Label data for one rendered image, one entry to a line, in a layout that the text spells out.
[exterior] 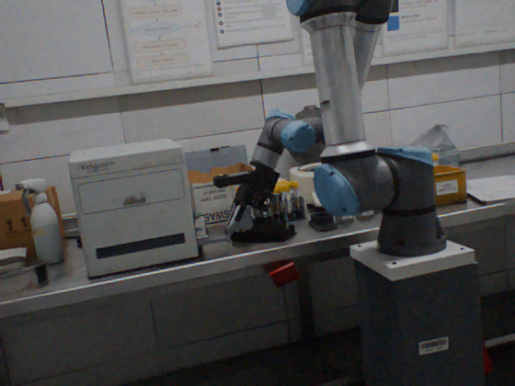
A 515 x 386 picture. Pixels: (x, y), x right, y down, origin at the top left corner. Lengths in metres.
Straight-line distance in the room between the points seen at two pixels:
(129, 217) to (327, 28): 0.66
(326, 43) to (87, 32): 1.07
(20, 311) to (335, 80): 0.89
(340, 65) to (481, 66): 1.45
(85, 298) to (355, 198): 0.69
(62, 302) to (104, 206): 0.25
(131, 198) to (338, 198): 0.54
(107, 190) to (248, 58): 0.91
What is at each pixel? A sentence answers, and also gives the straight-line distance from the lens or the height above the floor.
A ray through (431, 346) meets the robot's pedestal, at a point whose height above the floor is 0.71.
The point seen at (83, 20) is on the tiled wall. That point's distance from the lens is 2.06.
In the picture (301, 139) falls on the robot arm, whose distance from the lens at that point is 1.39.
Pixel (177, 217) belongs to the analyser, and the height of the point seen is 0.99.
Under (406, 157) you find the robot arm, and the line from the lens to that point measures 1.23.
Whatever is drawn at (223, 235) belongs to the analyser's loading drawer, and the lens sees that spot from 1.51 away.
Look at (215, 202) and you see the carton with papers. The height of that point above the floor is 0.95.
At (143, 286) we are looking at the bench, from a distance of 1.44.
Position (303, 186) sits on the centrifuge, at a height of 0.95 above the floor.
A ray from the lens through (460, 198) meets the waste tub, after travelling 1.82.
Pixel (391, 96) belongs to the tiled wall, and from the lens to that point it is 2.35.
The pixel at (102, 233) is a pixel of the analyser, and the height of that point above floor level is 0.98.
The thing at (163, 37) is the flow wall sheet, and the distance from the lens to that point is 2.06.
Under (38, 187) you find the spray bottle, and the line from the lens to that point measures 1.66.
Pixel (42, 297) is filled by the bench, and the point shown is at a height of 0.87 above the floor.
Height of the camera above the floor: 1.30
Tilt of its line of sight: 11 degrees down
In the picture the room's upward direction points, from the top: 7 degrees counter-clockwise
